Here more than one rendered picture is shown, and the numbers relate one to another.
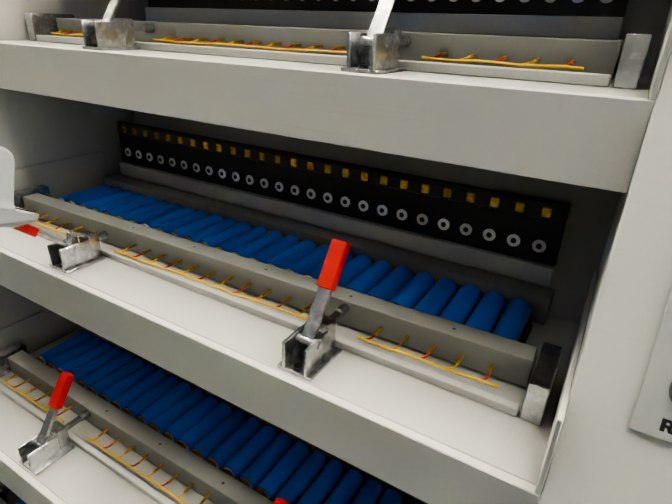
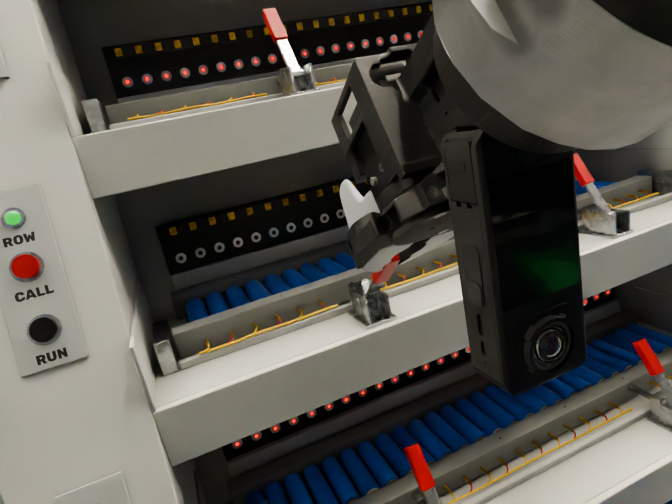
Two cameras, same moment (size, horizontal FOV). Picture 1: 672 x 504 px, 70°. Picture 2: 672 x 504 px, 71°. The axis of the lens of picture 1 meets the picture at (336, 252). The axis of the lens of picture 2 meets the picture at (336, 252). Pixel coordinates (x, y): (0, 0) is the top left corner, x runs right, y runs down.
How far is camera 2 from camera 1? 0.56 m
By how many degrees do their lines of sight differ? 46
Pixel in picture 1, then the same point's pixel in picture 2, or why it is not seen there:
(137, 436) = (481, 452)
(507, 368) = (644, 188)
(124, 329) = not seen: hidden behind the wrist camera
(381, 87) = not seen: hidden behind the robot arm
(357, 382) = (636, 222)
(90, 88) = (317, 131)
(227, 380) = (590, 276)
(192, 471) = (544, 421)
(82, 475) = not seen: outside the picture
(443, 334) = (616, 189)
